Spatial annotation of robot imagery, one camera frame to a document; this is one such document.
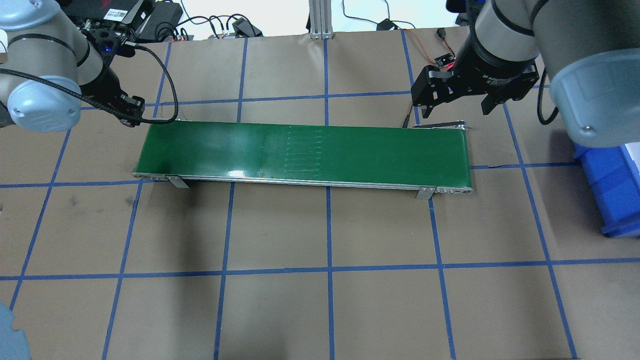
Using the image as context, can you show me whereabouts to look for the black laptop red logo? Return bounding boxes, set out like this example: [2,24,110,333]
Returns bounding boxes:
[58,0,156,30]

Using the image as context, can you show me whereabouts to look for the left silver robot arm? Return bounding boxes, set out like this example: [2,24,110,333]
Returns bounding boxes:
[1,0,145,133]

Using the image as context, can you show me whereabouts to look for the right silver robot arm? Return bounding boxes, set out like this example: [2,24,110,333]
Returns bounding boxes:
[411,0,640,148]

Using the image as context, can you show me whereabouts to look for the small sensor circuit board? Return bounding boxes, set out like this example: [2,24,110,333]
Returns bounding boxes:
[434,53,456,71]

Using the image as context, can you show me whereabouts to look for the blue plastic bin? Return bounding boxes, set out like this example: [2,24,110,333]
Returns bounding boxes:
[573,143,640,238]

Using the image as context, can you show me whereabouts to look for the green conveyor belt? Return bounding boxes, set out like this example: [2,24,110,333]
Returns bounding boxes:
[133,121,474,199]

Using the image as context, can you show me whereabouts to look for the thin black loose wire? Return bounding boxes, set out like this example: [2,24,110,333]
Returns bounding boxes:
[152,100,188,123]

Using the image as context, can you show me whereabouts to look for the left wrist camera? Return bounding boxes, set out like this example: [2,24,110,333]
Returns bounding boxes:
[80,28,136,62]

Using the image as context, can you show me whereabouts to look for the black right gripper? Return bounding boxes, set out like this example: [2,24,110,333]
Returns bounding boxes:
[411,35,540,119]

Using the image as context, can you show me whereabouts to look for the black power adapter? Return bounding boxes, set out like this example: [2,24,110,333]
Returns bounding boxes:
[135,1,183,43]

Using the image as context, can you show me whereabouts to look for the red black power cable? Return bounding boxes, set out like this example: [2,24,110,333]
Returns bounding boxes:
[401,27,458,129]

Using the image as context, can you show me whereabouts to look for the aluminium frame post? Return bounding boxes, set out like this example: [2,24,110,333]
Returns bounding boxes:
[308,0,334,40]

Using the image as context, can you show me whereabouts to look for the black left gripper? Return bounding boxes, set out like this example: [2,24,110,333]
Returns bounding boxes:
[80,67,145,128]

